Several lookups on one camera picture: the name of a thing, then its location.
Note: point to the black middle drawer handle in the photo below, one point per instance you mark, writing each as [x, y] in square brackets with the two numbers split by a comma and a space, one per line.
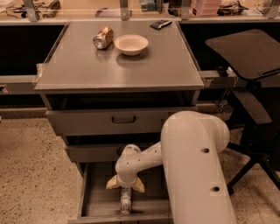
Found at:
[119, 151]

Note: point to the black top drawer handle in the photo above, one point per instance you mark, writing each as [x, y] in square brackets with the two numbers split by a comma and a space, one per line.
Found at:
[120, 120]

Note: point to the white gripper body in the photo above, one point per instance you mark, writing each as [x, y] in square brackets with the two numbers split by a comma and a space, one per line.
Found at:
[126, 184]

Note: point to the black drawer handle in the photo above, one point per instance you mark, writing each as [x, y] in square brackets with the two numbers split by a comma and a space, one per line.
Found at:
[119, 151]
[120, 120]

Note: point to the clear plastic water bottle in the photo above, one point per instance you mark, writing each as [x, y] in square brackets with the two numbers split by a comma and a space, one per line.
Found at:
[125, 201]

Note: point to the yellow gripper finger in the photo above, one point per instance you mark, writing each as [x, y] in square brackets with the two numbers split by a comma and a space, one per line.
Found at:
[112, 183]
[139, 186]

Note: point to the white round bowl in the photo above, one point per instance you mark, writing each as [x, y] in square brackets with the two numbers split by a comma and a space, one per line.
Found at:
[131, 44]

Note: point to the pink storage box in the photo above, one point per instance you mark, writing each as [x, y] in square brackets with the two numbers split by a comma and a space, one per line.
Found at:
[202, 8]

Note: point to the grey drawer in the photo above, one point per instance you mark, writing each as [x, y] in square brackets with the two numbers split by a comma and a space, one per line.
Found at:
[101, 206]
[105, 153]
[91, 122]

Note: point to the black office chair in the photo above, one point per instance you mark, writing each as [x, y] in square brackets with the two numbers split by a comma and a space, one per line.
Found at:
[254, 56]

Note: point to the grey top drawer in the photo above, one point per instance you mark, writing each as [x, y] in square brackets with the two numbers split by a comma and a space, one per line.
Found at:
[91, 122]

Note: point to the crushed metal soda can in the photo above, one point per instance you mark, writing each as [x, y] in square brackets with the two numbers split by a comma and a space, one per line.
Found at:
[104, 38]

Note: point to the grey bottom drawer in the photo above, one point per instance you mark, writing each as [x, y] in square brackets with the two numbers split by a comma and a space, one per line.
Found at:
[101, 206]

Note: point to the grey drawer cabinet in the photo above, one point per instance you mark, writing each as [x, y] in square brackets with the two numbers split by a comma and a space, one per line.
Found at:
[79, 76]

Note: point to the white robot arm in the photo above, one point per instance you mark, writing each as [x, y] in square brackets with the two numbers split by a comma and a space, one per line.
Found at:
[188, 151]

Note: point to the grey middle drawer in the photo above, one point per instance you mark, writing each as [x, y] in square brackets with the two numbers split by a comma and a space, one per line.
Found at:
[105, 153]

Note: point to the dark snack bar wrapper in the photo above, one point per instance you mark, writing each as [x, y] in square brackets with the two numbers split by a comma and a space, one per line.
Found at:
[160, 24]

